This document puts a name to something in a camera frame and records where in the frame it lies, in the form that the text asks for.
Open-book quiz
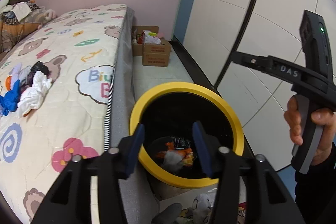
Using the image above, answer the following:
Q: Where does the orange snack wrapper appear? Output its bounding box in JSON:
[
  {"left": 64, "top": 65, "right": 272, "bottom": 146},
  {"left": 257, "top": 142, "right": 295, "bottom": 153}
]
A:
[{"left": 154, "top": 136, "right": 194, "bottom": 166}]

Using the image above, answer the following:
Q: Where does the yellow-rimmed black trash bin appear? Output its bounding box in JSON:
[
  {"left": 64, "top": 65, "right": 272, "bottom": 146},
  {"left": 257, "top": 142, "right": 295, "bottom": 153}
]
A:
[{"left": 129, "top": 82, "right": 244, "bottom": 189}]

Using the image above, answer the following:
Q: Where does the blue glove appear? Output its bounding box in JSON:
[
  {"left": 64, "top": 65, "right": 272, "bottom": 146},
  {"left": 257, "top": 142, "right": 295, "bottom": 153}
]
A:
[{"left": 0, "top": 80, "right": 21, "bottom": 116}]

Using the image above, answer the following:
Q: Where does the white tissue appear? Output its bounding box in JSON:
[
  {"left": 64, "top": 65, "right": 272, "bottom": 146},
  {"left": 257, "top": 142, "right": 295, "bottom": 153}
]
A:
[{"left": 31, "top": 71, "right": 52, "bottom": 95}]

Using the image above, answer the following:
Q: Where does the pale grey cloth scrap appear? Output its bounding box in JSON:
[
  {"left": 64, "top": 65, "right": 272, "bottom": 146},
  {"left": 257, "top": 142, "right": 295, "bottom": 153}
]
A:
[{"left": 18, "top": 66, "right": 31, "bottom": 86}]

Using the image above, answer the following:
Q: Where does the orange mandarin peel ball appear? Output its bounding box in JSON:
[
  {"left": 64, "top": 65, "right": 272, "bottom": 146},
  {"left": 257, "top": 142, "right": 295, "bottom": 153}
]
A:
[{"left": 5, "top": 76, "right": 12, "bottom": 91}]

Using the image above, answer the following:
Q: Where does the dark purple plastic bag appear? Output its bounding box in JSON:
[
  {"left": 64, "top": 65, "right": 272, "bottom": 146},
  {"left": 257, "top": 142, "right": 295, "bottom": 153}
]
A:
[{"left": 30, "top": 61, "right": 50, "bottom": 77}]

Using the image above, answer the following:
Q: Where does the lavender foam fruit net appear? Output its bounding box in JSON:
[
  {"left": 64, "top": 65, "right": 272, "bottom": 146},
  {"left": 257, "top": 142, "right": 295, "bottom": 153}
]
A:
[{"left": 11, "top": 63, "right": 24, "bottom": 83}]

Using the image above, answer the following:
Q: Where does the black sleeve forearm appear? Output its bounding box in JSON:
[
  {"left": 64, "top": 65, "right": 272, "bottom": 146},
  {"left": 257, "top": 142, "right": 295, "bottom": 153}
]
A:
[{"left": 294, "top": 144, "right": 336, "bottom": 224}]

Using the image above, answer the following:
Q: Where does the person's right hand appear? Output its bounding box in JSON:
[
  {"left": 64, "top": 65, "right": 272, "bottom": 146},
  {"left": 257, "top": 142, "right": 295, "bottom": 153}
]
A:
[{"left": 283, "top": 94, "right": 336, "bottom": 166}]

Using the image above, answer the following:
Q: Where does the bed with cartoon bear quilt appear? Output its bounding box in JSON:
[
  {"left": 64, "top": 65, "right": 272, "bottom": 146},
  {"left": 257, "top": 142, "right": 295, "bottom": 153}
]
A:
[{"left": 1, "top": 4, "right": 133, "bottom": 223}]

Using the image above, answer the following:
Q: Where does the cardboard box with items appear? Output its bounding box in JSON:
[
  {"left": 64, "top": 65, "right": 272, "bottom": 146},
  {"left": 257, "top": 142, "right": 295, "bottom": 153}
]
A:
[{"left": 131, "top": 26, "right": 159, "bottom": 57}]

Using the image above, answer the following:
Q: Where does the orange grey folded duvet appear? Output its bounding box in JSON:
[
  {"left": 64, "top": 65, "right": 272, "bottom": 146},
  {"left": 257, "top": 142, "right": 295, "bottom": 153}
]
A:
[{"left": 1, "top": 8, "right": 47, "bottom": 53}]

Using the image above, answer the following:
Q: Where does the pile of clothes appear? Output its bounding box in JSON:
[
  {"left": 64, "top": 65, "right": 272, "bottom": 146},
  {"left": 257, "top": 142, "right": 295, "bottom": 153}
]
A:
[{"left": 1, "top": 0, "right": 39, "bottom": 24}]

